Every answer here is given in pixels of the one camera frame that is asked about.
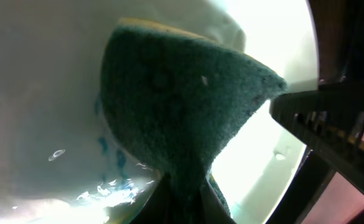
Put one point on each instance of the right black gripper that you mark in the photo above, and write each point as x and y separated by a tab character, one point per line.
330	121

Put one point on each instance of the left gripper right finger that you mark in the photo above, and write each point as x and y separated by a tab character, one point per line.
213	210

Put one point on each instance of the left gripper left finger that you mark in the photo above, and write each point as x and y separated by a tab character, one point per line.
156	208

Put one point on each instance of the green and yellow sponge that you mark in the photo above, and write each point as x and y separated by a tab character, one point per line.
174	100

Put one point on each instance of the light blue plate top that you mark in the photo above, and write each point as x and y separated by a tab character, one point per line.
58	163

